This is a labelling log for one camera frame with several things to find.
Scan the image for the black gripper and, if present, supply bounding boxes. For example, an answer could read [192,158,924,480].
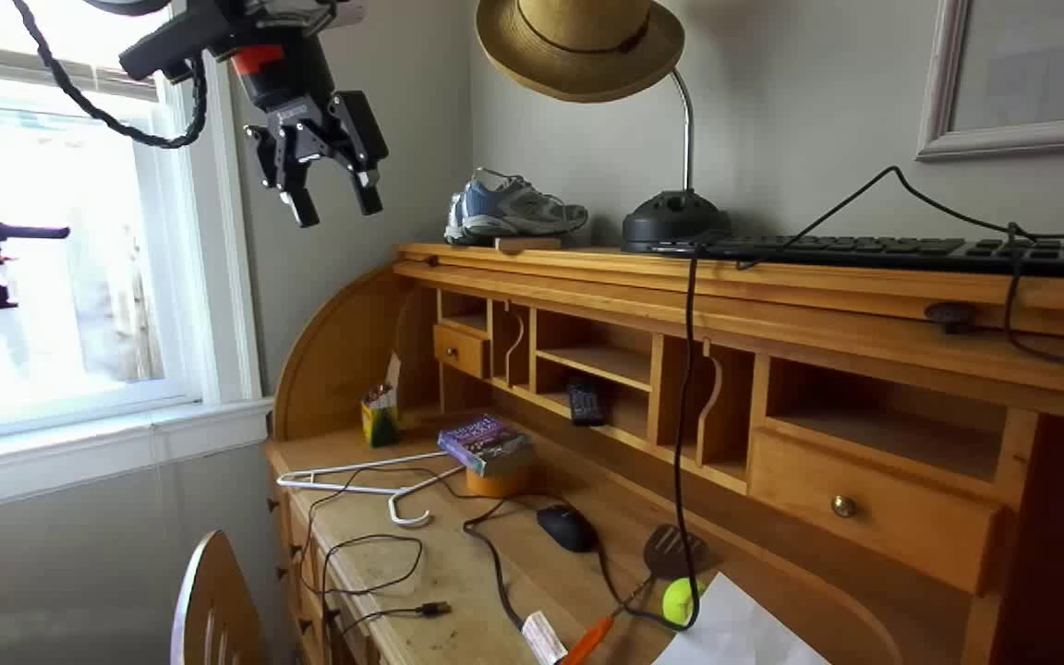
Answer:
[239,88,388,232]

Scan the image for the purple book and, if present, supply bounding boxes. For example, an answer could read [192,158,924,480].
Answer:
[431,414,540,480]

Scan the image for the yellow green crayon box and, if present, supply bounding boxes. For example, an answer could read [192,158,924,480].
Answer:
[357,356,403,451]

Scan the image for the tan straw hat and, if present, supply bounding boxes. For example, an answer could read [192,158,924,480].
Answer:
[473,0,686,108]

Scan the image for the white plastic clothes hanger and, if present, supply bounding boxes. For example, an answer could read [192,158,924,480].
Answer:
[273,446,470,534]

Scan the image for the orange round bowl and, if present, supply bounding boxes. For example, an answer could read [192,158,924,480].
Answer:
[451,457,537,504]

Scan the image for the black desk lamp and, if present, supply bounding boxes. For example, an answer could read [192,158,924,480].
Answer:
[617,68,732,258]

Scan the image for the black computer mouse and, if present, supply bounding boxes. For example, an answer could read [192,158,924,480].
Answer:
[537,504,601,556]

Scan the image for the wooden chair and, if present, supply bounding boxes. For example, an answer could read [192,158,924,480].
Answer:
[167,528,273,665]

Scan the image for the small white eraser block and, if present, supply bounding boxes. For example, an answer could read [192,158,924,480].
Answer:
[519,608,572,665]

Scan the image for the black slotted spatula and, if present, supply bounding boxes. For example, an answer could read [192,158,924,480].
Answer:
[609,520,710,620]

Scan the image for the orange pen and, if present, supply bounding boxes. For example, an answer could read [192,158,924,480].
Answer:
[555,611,626,665]

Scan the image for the wooden roll-top desk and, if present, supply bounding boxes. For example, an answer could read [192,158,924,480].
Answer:
[264,242,1064,665]

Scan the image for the yellow tennis ball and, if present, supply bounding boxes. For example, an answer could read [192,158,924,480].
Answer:
[657,576,702,627]

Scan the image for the black computer keyboard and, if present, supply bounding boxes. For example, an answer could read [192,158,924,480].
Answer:
[695,228,1064,281]

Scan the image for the white paper sheet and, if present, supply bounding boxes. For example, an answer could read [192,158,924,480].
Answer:
[651,570,834,665]

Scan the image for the black desk lock plate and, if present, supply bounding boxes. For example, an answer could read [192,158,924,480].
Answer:
[924,300,984,336]

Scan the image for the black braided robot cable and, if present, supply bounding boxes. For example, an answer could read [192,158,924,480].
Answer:
[9,0,213,153]

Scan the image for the thin black usb cable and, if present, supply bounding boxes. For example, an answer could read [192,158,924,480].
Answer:
[311,457,460,627]

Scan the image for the black mouse cable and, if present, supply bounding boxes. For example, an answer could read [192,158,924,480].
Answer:
[460,491,685,637]

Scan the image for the black lamp power cord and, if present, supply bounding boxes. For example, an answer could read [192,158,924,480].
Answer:
[670,246,710,637]

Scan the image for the black keyboard cable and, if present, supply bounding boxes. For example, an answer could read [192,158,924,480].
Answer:
[732,162,1064,382]

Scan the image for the white picture frame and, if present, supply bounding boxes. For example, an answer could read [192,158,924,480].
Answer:
[912,0,1064,166]

